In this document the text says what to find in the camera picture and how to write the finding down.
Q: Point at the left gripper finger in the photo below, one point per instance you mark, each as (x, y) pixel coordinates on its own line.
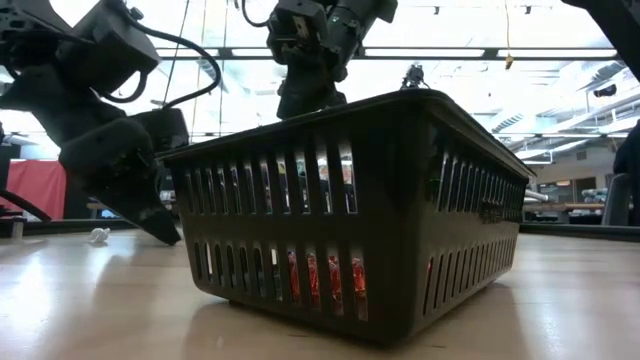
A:
(162, 130)
(120, 170)

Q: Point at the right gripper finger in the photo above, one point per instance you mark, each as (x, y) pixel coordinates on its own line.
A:
(300, 95)
(330, 97)

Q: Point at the white wrappers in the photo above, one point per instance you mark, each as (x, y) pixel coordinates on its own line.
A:
(98, 235)

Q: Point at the black slotted plastic basket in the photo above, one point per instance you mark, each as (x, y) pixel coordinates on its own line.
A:
(400, 225)

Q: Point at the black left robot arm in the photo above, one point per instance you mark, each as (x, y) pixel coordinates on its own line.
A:
(30, 30)

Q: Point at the red panel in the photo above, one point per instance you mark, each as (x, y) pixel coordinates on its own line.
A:
(40, 180)

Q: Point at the black overhead crossbeam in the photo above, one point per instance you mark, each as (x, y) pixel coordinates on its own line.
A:
(492, 52)

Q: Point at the black ceiling device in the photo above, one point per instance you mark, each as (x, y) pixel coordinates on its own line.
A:
(605, 91)

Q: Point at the dark mesh office chair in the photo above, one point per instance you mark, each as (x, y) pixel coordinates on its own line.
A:
(617, 200)

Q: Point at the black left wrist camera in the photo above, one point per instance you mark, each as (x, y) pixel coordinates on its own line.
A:
(115, 45)

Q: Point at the black aluminium table frame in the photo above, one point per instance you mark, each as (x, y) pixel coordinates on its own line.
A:
(575, 231)

